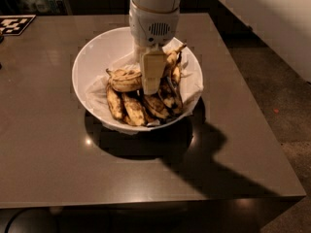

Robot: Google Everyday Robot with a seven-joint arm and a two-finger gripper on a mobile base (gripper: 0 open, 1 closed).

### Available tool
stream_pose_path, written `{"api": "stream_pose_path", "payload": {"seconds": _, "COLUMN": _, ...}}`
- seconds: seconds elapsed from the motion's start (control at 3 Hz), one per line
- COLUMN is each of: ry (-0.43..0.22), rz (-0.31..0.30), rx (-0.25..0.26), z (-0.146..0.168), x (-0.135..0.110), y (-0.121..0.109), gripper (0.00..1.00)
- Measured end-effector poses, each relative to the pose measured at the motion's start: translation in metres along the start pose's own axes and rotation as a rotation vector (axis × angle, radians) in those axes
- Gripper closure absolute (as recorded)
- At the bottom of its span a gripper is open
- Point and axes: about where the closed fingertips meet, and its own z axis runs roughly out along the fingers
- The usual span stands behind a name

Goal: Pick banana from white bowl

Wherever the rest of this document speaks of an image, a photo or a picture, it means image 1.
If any left spotted banana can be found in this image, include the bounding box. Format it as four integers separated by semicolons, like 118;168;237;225
106;84;124;120

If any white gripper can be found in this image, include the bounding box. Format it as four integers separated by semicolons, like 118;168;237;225
129;1;179;95

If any long top spotted banana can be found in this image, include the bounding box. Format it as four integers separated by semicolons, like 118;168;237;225
106;44;186;94

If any white bowl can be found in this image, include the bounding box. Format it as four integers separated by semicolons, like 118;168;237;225
71;25;204;133

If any black white fiducial marker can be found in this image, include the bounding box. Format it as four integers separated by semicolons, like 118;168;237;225
0;15;36;36

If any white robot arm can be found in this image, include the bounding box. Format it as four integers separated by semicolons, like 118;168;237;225
129;0;181;95

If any right spotted banana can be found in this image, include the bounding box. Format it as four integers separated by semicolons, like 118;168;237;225
157;77;183;116

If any small back spotted banana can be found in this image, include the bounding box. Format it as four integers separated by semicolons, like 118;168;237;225
171;54;182;84

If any white paper towel liner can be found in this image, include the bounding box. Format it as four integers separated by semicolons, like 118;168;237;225
85;28;204;128

